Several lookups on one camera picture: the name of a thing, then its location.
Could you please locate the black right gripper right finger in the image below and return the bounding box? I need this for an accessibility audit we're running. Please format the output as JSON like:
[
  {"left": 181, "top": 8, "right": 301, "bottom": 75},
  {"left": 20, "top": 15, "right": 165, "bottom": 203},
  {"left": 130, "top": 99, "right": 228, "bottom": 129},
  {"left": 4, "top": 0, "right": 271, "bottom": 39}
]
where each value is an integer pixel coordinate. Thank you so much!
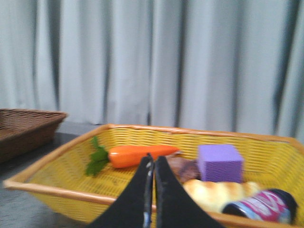
[{"left": 154, "top": 156, "right": 223, "bottom": 228}]

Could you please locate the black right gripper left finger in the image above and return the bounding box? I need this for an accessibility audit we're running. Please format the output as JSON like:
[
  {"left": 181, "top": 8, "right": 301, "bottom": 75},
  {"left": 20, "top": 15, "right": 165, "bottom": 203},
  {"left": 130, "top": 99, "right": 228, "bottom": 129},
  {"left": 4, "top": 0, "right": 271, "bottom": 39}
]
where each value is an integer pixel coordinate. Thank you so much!
[{"left": 87, "top": 153, "right": 154, "bottom": 228}]

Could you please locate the toy bread croissant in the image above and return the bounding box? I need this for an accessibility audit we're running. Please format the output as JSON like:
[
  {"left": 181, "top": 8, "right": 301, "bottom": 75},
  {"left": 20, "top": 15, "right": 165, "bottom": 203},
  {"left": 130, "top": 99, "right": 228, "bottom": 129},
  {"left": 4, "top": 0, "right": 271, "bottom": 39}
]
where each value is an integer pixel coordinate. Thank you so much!
[{"left": 183, "top": 179, "right": 262, "bottom": 213}]

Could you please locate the brown dried leaf object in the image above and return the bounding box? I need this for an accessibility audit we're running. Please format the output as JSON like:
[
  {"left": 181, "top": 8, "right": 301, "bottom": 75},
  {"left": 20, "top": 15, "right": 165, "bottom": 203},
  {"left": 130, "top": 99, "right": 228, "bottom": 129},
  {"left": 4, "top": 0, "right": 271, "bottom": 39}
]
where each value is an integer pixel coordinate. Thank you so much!
[{"left": 165, "top": 153, "right": 201, "bottom": 183}]

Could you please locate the orange toy carrot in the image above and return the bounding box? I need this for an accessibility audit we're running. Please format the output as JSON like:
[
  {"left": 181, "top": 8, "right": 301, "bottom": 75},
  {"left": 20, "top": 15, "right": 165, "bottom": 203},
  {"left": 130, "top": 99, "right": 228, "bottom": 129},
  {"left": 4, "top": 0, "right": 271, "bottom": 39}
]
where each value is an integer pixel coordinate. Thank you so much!
[{"left": 85, "top": 136, "right": 180, "bottom": 176}]

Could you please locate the purple foam block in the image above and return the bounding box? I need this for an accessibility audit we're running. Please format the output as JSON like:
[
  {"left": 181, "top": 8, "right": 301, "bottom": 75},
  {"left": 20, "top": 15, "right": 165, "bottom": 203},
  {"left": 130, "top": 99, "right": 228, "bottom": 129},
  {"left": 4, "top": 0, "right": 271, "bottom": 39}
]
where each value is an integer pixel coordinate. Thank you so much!
[{"left": 197, "top": 144, "right": 244, "bottom": 183}]

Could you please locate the yellow woven basket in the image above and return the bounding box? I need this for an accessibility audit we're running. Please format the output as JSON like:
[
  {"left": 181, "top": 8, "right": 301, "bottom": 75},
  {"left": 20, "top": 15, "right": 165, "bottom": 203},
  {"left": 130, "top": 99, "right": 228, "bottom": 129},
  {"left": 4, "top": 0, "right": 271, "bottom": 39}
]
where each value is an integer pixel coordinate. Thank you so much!
[{"left": 3, "top": 124, "right": 304, "bottom": 228}]

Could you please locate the pink and black can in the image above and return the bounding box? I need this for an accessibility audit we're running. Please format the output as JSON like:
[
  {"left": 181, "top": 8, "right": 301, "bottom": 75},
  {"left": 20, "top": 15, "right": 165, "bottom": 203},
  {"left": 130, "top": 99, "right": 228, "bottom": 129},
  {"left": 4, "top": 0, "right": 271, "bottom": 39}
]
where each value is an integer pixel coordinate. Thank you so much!
[{"left": 222, "top": 189, "right": 298, "bottom": 224}]

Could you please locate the brown wicker basket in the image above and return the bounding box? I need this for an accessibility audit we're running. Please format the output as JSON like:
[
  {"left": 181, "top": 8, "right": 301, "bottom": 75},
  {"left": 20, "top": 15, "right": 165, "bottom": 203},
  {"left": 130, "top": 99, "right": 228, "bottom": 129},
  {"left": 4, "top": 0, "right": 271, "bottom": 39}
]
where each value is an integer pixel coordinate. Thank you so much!
[{"left": 0, "top": 108, "right": 68, "bottom": 163}]

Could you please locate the white pleated curtain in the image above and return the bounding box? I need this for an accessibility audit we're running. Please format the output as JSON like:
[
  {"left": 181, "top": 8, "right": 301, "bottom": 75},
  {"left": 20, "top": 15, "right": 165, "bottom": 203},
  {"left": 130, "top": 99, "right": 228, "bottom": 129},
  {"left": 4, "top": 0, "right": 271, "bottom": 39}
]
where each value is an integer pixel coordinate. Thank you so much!
[{"left": 0, "top": 0, "right": 304, "bottom": 141}]

